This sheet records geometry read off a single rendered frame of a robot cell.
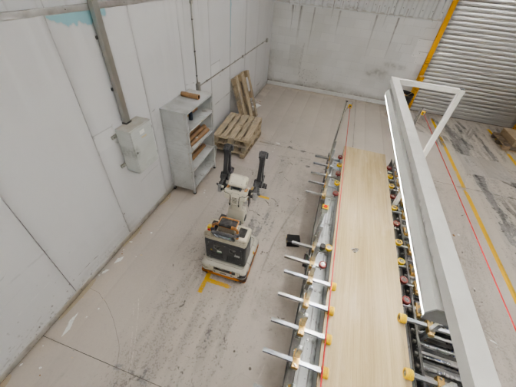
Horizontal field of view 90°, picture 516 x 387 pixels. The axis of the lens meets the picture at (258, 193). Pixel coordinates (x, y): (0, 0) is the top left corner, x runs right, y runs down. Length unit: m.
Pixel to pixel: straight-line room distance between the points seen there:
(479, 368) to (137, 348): 3.12
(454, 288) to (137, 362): 3.06
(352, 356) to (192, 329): 1.80
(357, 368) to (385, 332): 0.44
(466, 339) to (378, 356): 1.69
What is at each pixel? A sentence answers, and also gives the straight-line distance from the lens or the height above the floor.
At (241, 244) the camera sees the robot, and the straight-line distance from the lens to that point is 3.10.
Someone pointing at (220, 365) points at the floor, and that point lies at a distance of 3.35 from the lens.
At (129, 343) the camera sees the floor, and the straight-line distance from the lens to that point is 3.61.
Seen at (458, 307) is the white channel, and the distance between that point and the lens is 1.12.
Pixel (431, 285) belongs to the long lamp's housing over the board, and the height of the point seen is 2.38.
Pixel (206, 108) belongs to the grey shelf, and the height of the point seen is 1.26.
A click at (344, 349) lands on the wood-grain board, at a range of 2.61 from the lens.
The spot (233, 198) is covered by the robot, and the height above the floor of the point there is 1.14.
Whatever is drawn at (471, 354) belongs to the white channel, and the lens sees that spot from 1.05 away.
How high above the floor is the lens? 3.24
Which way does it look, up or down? 42 degrees down
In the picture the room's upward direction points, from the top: 6 degrees clockwise
